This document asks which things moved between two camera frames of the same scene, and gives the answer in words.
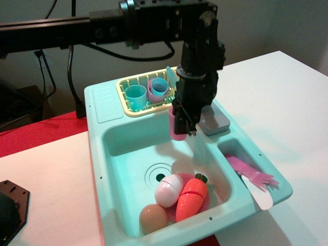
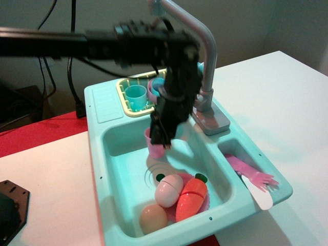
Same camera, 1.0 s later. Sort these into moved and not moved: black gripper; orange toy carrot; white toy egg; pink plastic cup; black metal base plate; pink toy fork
Moved: black gripper; pink plastic cup
Not moved: white toy egg; black metal base plate; pink toy fork; orange toy carrot
